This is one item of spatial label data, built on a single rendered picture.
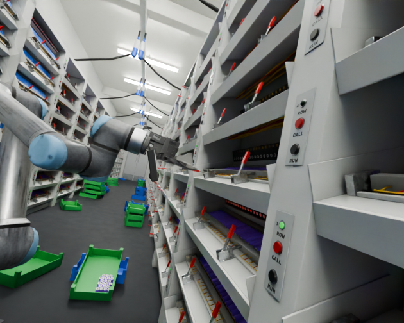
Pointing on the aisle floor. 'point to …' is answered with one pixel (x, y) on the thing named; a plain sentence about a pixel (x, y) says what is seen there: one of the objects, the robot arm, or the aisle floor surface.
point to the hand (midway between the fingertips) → (192, 169)
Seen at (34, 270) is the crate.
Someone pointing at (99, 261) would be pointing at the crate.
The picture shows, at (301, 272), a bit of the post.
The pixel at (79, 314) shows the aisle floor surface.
